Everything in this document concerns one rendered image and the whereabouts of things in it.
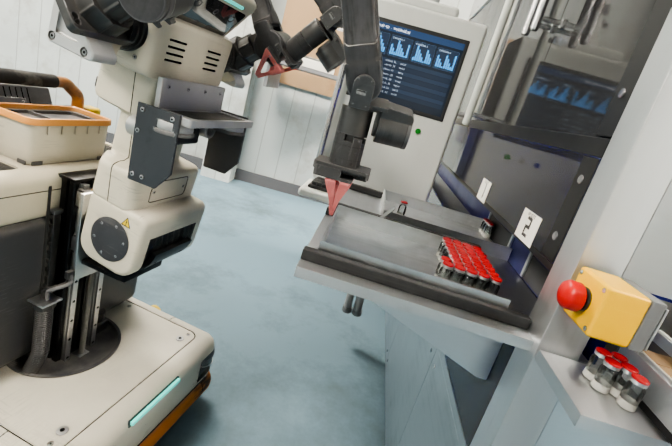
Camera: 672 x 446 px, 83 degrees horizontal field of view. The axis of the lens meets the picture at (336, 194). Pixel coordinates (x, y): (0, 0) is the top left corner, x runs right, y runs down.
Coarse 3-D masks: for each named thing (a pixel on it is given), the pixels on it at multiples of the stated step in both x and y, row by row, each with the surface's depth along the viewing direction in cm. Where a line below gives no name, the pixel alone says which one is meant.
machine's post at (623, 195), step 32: (640, 96) 53; (640, 128) 51; (608, 160) 56; (640, 160) 52; (608, 192) 54; (640, 192) 53; (576, 224) 59; (608, 224) 54; (640, 224) 54; (576, 256) 57; (608, 256) 55; (544, 288) 63; (544, 320) 60; (576, 352) 59; (512, 384) 63; (544, 384) 61; (512, 416) 63; (544, 416) 62
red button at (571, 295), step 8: (568, 280) 52; (560, 288) 52; (568, 288) 51; (576, 288) 50; (584, 288) 50; (560, 296) 52; (568, 296) 50; (576, 296) 50; (584, 296) 50; (560, 304) 52; (568, 304) 50; (576, 304) 50; (584, 304) 50
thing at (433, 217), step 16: (384, 192) 120; (384, 208) 101; (416, 208) 124; (432, 208) 124; (448, 208) 123; (416, 224) 99; (432, 224) 99; (448, 224) 117; (464, 224) 123; (480, 224) 123; (464, 240) 98; (480, 240) 98; (496, 256) 98
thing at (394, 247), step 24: (336, 216) 91; (360, 216) 92; (336, 240) 78; (360, 240) 82; (384, 240) 87; (408, 240) 91; (432, 240) 91; (384, 264) 66; (408, 264) 77; (432, 264) 81; (456, 288) 66
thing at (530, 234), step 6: (528, 210) 77; (522, 216) 78; (528, 216) 76; (534, 216) 73; (522, 222) 78; (528, 222) 75; (534, 222) 73; (540, 222) 70; (522, 228) 77; (534, 228) 72; (516, 234) 79; (528, 234) 74; (534, 234) 71; (522, 240) 75; (528, 240) 73; (528, 246) 72
